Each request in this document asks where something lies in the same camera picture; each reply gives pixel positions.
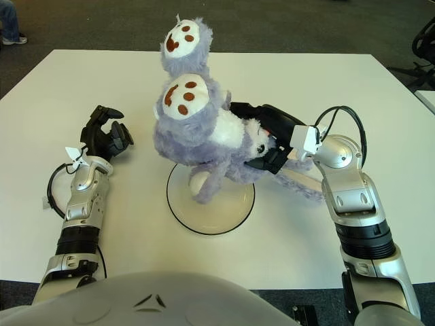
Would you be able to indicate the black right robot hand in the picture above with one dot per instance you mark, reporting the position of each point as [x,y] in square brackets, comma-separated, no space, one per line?
[280,125]

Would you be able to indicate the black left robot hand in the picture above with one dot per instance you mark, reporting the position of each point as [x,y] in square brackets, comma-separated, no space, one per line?
[95,137]

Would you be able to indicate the purple plush bunny doll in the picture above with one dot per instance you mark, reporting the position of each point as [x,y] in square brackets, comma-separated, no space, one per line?
[190,132]

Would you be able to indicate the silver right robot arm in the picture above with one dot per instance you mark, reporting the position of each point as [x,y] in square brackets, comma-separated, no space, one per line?
[353,190]

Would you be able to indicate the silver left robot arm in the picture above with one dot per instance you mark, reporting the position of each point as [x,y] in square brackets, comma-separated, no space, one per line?
[83,200]

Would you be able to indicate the white plate with black rim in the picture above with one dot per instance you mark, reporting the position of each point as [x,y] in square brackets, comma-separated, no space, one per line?
[224,214]

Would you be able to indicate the white left wrist tag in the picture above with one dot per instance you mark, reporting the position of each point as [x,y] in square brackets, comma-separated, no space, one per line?
[73,151]

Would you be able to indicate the white wrist tag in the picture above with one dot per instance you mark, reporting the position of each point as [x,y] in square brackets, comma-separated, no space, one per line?
[304,139]
[73,151]

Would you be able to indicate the white right wrist tag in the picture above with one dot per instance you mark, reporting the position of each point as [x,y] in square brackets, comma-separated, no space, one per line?
[304,139]

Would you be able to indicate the white sneaker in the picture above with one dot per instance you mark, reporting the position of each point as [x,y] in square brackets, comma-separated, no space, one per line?
[14,39]

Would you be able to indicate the person leg in jeans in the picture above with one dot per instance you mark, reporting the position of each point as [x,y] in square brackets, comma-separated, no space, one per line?
[8,17]

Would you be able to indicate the white neighbouring table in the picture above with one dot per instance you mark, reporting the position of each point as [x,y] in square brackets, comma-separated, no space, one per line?
[429,101]

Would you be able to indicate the black office chair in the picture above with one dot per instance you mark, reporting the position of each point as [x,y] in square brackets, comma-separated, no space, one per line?
[423,42]

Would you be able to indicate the grey robot torso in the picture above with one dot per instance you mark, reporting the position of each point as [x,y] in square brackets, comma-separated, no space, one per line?
[153,299]

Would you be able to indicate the black bracket below table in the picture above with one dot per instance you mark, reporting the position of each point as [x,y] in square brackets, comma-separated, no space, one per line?
[304,316]

